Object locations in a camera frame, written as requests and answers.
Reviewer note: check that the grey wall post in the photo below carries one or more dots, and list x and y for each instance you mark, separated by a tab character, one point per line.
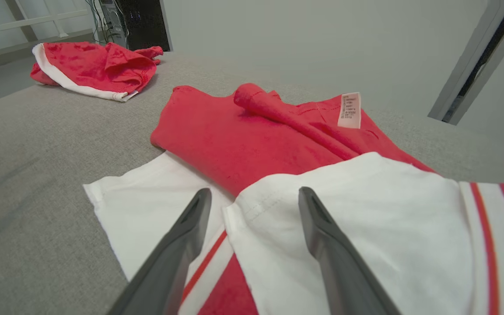
457	74

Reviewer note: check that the white metal railing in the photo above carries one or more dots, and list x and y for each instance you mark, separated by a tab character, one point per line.
37	20

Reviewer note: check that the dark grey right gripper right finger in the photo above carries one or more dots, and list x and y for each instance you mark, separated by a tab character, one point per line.
344	271

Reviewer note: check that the black computer tower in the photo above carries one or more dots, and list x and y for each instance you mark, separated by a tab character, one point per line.
147	22

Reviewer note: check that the red shorts with white trim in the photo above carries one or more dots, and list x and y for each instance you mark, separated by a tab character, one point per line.
85	65

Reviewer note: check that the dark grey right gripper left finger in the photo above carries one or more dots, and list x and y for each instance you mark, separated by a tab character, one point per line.
169	262

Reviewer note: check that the red white basketball jersey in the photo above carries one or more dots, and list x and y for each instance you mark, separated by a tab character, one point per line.
243	140

